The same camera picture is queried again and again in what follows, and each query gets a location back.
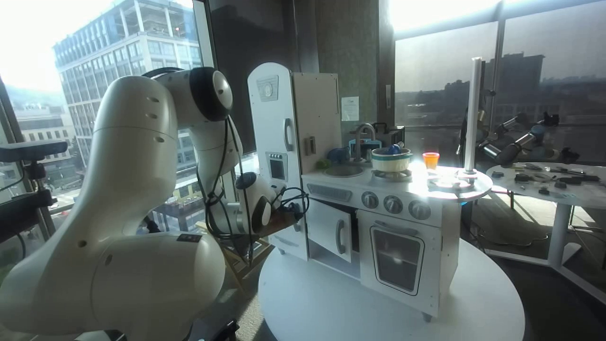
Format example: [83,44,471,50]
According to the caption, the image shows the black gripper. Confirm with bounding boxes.
[270,187,312,238]

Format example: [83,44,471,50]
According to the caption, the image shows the white cabinet door black handle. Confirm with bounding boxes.
[304,198,353,266]

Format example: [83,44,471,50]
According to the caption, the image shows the white door with ice dispenser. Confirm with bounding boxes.
[245,61,306,196]

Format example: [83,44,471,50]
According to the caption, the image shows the white oven door with window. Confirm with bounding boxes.
[355,211,442,317]

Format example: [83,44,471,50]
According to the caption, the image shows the blue round toy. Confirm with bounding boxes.
[325,147,350,166]

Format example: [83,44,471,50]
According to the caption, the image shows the grey round oven knob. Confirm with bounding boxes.
[382,194,404,217]
[359,190,380,213]
[406,200,433,223]

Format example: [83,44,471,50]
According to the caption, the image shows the grey toy faucet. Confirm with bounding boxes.
[350,122,382,162]

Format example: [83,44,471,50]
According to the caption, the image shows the white toy cooking pot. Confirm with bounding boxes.
[368,145,414,175]

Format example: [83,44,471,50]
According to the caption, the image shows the white toy kitchen body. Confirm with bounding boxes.
[245,61,463,323]

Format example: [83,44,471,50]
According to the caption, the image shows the white paper note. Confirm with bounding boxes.
[338,96,361,126]

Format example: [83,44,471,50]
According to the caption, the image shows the orange toy cup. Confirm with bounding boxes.
[420,151,440,171]

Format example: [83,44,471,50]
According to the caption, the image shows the white upright pole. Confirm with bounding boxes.
[463,56,486,175]

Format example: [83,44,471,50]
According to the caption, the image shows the white side table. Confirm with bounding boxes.
[484,160,606,302]

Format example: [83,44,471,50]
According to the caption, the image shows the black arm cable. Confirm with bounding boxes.
[196,113,253,268]

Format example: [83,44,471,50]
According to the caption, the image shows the black camera stand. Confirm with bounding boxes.
[0,141,71,247]

